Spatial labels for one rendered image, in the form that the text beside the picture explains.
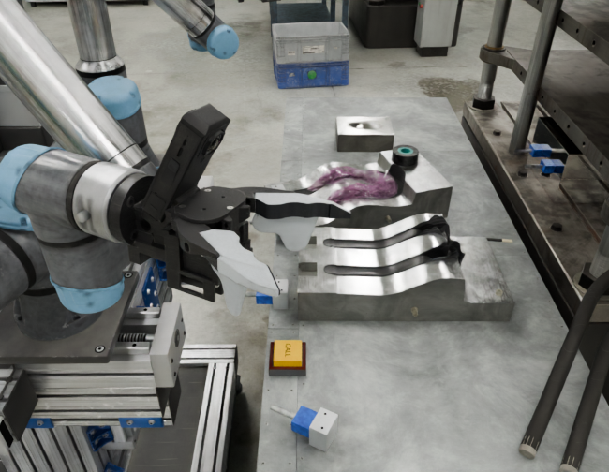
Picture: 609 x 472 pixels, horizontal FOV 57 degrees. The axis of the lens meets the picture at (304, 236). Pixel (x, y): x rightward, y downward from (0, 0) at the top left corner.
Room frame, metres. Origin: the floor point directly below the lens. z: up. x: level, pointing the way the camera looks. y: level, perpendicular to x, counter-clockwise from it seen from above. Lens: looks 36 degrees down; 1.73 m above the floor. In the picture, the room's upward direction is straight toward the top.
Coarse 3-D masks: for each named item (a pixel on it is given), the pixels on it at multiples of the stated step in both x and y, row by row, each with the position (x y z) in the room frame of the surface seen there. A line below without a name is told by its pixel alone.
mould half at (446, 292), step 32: (416, 224) 1.16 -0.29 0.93; (320, 256) 1.08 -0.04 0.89; (352, 256) 1.08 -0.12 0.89; (384, 256) 1.08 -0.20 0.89; (480, 256) 1.12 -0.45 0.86; (320, 288) 0.96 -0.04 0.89; (352, 288) 0.96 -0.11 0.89; (384, 288) 0.96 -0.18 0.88; (416, 288) 0.94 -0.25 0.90; (448, 288) 0.94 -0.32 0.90; (480, 288) 0.99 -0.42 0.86; (320, 320) 0.94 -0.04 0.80; (352, 320) 0.94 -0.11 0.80; (384, 320) 0.94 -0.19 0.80; (416, 320) 0.94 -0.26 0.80; (448, 320) 0.94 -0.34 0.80; (480, 320) 0.94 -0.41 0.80
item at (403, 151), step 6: (396, 150) 1.54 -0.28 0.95; (402, 150) 1.55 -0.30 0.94; (408, 150) 1.54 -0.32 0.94; (414, 150) 1.54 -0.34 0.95; (396, 156) 1.51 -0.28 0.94; (402, 156) 1.50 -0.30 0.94; (408, 156) 1.50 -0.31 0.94; (414, 156) 1.50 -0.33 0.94; (396, 162) 1.51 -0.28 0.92; (402, 162) 1.50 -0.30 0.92; (408, 162) 1.50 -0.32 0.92; (414, 162) 1.50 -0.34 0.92
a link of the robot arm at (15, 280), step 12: (0, 252) 0.64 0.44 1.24; (12, 252) 0.65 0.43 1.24; (0, 264) 0.62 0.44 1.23; (12, 264) 0.63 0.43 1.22; (0, 276) 0.61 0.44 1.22; (12, 276) 0.62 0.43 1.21; (24, 276) 0.64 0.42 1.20; (0, 288) 0.60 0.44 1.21; (12, 288) 0.62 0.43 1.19; (24, 288) 0.64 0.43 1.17; (0, 300) 0.60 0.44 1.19; (12, 300) 0.62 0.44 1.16
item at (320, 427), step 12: (276, 408) 0.67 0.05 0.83; (300, 408) 0.67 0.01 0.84; (300, 420) 0.64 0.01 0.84; (312, 420) 0.64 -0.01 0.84; (324, 420) 0.63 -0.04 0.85; (336, 420) 0.64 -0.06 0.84; (300, 432) 0.63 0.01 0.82; (312, 432) 0.61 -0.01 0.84; (324, 432) 0.61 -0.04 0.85; (336, 432) 0.64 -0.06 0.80; (312, 444) 0.61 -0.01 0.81; (324, 444) 0.60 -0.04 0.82
